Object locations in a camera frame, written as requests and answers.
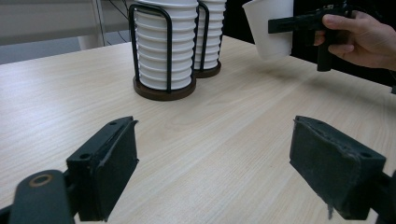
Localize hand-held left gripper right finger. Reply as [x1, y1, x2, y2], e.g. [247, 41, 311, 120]
[289, 115, 387, 221]

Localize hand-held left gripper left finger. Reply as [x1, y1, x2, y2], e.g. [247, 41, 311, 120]
[65, 116, 139, 222]

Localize single white paper cup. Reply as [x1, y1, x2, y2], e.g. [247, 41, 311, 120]
[242, 0, 294, 62]

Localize tall stack of white cups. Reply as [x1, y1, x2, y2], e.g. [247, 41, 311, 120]
[194, 0, 228, 71]

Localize white cup stack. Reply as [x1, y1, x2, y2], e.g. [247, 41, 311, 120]
[128, 2, 198, 102]

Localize black wire cup holder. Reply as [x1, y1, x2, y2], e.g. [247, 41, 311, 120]
[193, 1, 224, 79]

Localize short stack of white cups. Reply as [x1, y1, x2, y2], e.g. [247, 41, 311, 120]
[134, 0, 200, 91]

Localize bundle of thin black cables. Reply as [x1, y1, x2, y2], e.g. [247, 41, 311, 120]
[106, 0, 134, 44]

